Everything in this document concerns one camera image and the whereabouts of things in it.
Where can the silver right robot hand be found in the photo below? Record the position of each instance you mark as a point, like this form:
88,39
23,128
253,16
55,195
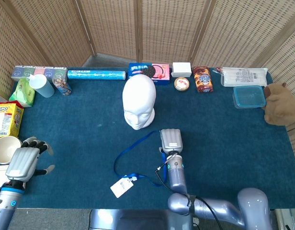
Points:
171,140

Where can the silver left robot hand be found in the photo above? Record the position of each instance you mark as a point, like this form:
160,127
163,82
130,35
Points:
21,163

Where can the white ID badge card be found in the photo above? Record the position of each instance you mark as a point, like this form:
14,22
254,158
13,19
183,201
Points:
120,188

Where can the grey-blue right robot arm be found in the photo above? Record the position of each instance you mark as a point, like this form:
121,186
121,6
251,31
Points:
177,177

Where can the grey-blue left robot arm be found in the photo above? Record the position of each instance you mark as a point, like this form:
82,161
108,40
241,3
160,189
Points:
5,206

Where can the cream bowl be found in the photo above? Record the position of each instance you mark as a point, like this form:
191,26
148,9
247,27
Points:
6,149

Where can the yellow Lipo biscuit box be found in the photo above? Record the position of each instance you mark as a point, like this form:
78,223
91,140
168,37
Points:
6,119

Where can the white foam mannequin head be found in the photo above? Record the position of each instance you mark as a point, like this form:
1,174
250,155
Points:
139,95

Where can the round tin with yellow lid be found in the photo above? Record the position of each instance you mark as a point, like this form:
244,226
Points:
181,83

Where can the teal velvet tablecloth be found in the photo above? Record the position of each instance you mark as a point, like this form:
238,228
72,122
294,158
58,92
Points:
78,134

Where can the brown chocolate biscuit packet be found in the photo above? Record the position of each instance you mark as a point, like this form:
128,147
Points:
203,80

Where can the blue pink Oreo box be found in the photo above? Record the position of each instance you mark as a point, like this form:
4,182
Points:
159,70

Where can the green tissue packet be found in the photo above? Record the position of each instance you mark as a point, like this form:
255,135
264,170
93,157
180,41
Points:
21,92

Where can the small white box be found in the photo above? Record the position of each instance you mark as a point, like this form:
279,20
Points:
182,68

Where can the pale mint paper cup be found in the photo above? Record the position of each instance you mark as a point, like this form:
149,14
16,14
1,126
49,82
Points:
43,86

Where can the small red white sachet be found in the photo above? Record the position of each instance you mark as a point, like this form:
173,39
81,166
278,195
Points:
218,70

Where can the clear jar of biscuit sticks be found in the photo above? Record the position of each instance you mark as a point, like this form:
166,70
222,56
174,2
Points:
62,86

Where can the grey robot torso base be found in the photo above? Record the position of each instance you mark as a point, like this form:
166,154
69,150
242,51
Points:
138,220

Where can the clear container with blue lid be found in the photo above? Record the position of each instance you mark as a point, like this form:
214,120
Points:
249,97

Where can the clear bag of white items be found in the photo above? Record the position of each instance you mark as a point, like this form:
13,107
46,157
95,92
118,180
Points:
243,76

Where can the blue cling film roll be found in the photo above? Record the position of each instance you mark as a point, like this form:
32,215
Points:
97,74

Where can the brown plush toy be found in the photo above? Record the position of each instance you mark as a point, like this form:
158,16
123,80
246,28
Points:
279,107

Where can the wicker folding screen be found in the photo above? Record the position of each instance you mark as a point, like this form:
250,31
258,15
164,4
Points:
114,24

